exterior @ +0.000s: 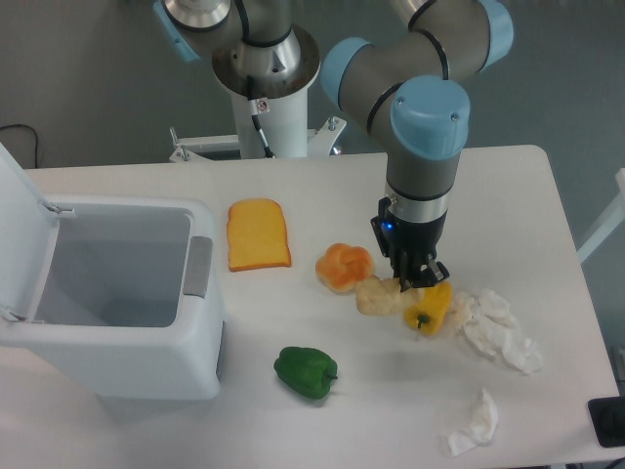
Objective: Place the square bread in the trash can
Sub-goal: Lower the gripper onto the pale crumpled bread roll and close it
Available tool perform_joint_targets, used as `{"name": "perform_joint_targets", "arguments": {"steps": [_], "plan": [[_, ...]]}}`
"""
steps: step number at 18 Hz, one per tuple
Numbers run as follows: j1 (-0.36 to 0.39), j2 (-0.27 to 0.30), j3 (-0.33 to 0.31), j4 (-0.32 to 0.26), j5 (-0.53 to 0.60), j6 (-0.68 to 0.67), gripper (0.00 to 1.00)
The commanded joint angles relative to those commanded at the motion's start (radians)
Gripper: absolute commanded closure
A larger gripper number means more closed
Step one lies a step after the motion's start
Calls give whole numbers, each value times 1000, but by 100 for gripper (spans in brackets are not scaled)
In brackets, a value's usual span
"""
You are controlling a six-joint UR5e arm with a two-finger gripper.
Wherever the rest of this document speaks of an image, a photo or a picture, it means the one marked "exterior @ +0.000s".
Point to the pale square bread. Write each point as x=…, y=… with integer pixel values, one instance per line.
x=384, y=297

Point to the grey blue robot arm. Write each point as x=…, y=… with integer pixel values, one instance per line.
x=407, y=97

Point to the black device at edge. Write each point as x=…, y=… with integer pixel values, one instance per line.
x=607, y=415

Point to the yellow bell pepper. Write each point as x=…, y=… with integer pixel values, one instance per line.
x=428, y=315

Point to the white frame leg right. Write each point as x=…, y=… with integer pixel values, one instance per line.
x=610, y=218

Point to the large crumpled white tissue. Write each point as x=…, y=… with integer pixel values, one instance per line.
x=486, y=321

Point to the white trash can lid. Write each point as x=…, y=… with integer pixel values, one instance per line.
x=30, y=227

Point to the small crumpled white tissue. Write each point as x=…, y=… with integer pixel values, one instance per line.
x=479, y=430

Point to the green bell pepper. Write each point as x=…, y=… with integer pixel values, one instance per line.
x=307, y=371

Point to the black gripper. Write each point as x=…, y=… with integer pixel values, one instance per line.
x=410, y=247

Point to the round knotted bread roll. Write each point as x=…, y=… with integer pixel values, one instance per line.
x=342, y=266

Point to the white trash can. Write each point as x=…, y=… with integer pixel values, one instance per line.
x=131, y=307

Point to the orange toast slice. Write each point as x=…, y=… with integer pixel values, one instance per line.
x=257, y=235

